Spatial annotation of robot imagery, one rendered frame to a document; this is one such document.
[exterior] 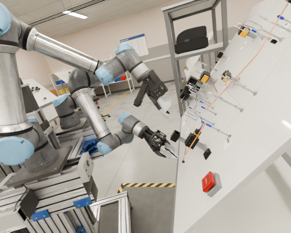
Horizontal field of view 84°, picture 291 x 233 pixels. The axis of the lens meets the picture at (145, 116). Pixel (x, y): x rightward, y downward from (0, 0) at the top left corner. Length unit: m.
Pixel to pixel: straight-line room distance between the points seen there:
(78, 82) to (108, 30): 7.97
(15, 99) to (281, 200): 1.15
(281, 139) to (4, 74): 0.80
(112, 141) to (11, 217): 0.50
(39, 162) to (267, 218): 1.00
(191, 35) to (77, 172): 1.41
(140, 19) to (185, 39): 6.80
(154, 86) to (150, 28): 7.62
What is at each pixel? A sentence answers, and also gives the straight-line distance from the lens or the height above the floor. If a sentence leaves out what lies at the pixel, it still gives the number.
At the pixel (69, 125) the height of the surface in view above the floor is 1.18.
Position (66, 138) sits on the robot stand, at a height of 1.09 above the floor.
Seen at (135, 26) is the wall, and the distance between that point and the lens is 8.42.
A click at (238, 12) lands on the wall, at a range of 8.51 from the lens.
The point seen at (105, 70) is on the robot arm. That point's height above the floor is 1.51.
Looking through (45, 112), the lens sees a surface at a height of 0.66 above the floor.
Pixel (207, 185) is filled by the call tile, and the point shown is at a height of 1.11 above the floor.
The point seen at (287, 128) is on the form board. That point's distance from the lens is 0.50.
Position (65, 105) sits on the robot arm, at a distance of 1.30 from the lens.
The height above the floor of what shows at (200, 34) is 1.58.
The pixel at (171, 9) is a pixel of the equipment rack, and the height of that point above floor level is 1.82.
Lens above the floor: 1.53
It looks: 20 degrees down
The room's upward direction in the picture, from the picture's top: 14 degrees counter-clockwise
